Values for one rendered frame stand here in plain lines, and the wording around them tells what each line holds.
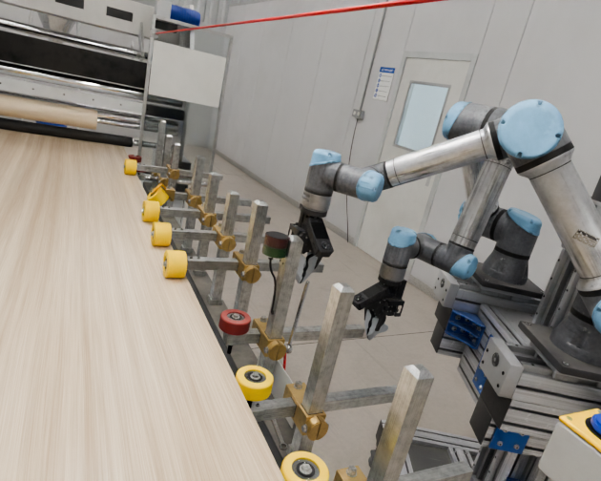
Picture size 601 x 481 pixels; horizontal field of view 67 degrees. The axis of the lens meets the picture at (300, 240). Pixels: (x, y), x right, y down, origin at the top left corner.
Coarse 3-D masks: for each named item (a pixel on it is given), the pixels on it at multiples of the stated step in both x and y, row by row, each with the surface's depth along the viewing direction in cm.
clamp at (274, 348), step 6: (252, 324) 127; (258, 324) 124; (264, 324) 125; (264, 330) 122; (264, 336) 119; (264, 342) 119; (270, 342) 118; (276, 342) 118; (282, 342) 119; (264, 348) 117; (270, 348) 116; (276, 348) 117; (282, 348) 118; (264, 354) 119; (270, 354) 117; (276, 354) 118; (282, 354) 118; (276, 360) 118
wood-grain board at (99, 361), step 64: (0, 192) 170; (64, 192) 187; (128, 192) 207; (0, 256) 123; (64, 256) 131; (128, 256) 141; (0, 320) 96; (64, 320) 101; (128, 320) 107; (192, 320) 113; (0, 384) 79; (64, 384) 82; (128, 384) 86; (192, 384) 90; (0, 448) 67; (64, 448) 69; (128, 448) 72; (192, 448) 75; (256, 448) 78
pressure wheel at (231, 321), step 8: (224, 312) 119; (232, 312) 120; (240, 312) 121; (224, 320) 115; (232, 320) 116; (240, 320) 117; (248, 320) 118; (224, 328) 116; (232, 328) 115; (240, 328) 115; (248, 328) 118
